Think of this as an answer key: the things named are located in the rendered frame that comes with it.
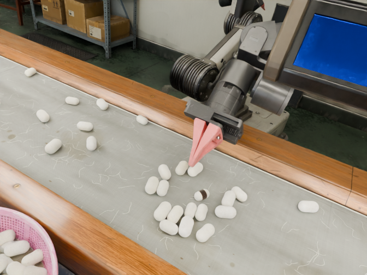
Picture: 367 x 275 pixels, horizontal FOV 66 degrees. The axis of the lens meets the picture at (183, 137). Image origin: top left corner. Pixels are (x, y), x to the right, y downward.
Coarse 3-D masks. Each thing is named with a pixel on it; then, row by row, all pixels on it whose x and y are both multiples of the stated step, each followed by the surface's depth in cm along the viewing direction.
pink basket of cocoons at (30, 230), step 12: (0, 216) 43; (12, 216) 42; (24, 216) 42; (0, 228) 44; (12, 228) 43; (24, 228) 42; (36, 228) 41; (36, 240) 42; (48, 240) 39; (48, 252) 39; (48, 264) 39
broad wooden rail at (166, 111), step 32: (0, 32) 98; (32, 64) 85; (64, 64) 85; (96, 96) 77; (128, 96) 75; (160, 96) 77; (192, 128) 68; (256, 160) 62; (288, 160) 61; (320, 160) 63; (320, 192) 58; (352, 192) 56
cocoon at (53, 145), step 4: (52, 140) 57; (56, 140) 58; (60, 140) 58; (48, 144) 56; (52, 144) 57; (56, 144) 57; (60, 144) 58; (48, 148) 56; (52, 148) 56; (56, 148) 57; (48, 152) 56; (52, 152) 57
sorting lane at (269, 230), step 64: (0, 64) 85; (0, 128) 62; (64, 128) 64; (128, 128) 67; (64, 192) 50; (128, 192) 52; (192, 192) 54; (256, 192) 56; (192, 256) 43; (256, 256) 45; (320, 256) 46
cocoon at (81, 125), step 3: (78, 123) 64; (81, 123) 63; (84, 123) 64; (87, 123) 64; (90, 123) 64; (78, 126) 63; (81, 126) 63; (84, 126) 63; (87, 126) 63; (90, 126) 64; (81, 129) 64; (84, 129) 64; (87, 129) 64; (90, 129) 64
